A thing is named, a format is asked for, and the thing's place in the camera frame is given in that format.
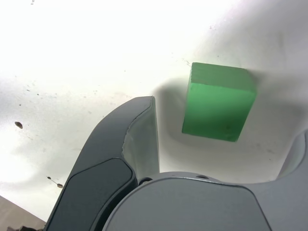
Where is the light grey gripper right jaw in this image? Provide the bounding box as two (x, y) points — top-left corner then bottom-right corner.
(103, 129), (308, 231)

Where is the green cube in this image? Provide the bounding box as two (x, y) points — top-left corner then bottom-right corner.
(181, 62), (257, 143)

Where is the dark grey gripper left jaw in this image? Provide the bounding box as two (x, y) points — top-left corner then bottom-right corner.
(44, 95), (161, 231)

